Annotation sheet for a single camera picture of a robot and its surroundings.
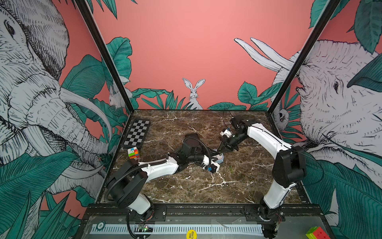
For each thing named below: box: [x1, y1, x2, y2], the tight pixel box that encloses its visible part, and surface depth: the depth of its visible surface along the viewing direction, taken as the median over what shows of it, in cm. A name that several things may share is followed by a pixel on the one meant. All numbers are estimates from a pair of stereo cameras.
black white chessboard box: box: [121, 119, 151, 149], surface depth 103 cm
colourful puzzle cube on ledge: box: [305, 226, 332, 239], surface depth 67 cm
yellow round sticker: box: [186, 229, 198, 239], surface depth 70 cm
